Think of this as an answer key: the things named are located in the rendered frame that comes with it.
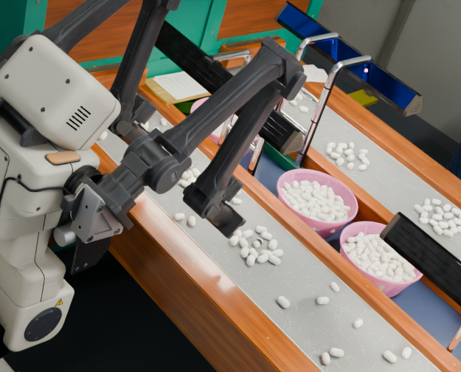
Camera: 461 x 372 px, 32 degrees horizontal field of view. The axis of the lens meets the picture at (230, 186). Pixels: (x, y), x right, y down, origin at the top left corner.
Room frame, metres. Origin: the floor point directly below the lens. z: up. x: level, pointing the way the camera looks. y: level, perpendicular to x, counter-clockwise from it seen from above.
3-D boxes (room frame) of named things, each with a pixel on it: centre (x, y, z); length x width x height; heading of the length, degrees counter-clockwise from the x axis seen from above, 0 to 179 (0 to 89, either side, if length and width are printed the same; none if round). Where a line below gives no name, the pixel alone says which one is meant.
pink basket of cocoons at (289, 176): (2.11, -0.27, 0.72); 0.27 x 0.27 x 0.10
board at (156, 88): (2.51, 0.25, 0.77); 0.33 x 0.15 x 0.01; 142
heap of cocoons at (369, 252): (1.94, -0.49, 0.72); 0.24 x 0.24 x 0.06
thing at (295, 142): (2.05, 0.11, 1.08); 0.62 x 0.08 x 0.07; 52
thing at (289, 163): (2.43, -0.18, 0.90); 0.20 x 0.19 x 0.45; 52
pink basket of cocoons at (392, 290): (1.94, -0.49, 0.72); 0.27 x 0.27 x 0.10
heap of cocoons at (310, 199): (2.11, -0.27, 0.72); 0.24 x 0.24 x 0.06
